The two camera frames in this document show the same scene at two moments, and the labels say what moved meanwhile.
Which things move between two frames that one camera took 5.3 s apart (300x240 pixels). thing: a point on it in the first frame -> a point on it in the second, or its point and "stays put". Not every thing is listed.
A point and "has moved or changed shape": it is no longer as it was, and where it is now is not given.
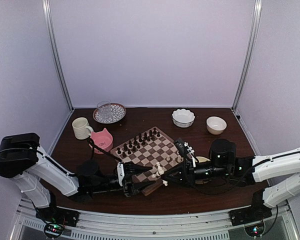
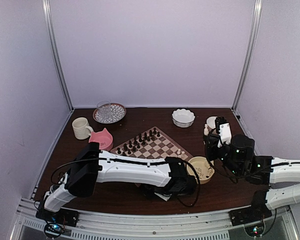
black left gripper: x=132 y=168 -> x=145 y=190
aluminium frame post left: x=48 y=14 stays put
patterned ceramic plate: x=117 y=111 stays put
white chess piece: x=165 y=182 has moved or changed shape
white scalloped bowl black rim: x=183 y=118 stays put
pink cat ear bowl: x=103 y=139 stays put
